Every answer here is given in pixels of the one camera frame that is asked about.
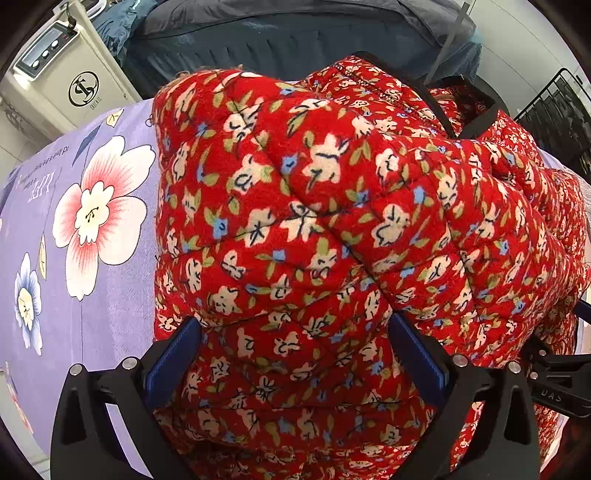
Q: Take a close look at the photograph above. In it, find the teal blue quilt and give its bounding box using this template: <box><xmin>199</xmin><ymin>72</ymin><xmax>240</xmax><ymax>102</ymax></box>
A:
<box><xmin>95</xmin><ymin>0</ymin><xmax>155</xmax><ymax>70</ymax></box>

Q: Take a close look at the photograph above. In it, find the red floral quilted jacket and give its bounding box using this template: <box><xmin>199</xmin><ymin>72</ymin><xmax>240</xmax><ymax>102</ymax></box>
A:
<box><xmin>150</xmin><ymin>54</ymin><xmax>591</xmax><ymax>480</ymax></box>

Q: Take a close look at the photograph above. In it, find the dark blue bed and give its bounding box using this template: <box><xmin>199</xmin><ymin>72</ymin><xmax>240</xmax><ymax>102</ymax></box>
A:
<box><xmin>124</xmin><ymin>18</ymin><xmax>483</xmax><ymax>100</ymax></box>

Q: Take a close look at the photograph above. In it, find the grey duvet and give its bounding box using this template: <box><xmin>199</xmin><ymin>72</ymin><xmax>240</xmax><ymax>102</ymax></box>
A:
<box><xmin>139</xmin><ymin>0</ymin><xmax>476</xmax><ymax>43</ymax></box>

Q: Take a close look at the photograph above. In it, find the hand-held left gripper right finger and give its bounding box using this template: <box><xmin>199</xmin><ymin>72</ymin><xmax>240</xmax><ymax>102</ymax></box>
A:
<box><xmin>388</xmin><ymin>313</ymin><xmax>540</xmax><ymax>480</ymax></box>

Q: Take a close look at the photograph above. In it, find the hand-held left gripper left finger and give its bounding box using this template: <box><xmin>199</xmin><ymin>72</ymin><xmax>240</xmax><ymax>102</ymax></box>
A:
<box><xmin>50</xmin><ymin>318</ymin><xmax>202</xmax><ymax>480</ymax></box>

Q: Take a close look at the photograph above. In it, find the white machine with control panel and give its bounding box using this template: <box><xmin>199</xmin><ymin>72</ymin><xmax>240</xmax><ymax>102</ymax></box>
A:
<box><xmin>0</xmin><ymin>0</ymin><xmax>141</xmax><ymax>139</ymax></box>

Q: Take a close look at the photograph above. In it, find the purple floral bedsheet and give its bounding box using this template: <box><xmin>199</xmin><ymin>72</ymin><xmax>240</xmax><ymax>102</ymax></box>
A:
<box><xmin>0</xmin><ymin>104</ymin><xmax>160</xmax><ymax>480</ymax></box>

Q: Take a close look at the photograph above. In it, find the black wire rack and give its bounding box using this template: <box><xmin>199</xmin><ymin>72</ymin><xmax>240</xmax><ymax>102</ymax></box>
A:
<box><xmin>512</xmin><ymin>68</ymin><xmax>591</xmax><ymax>172</ymax></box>

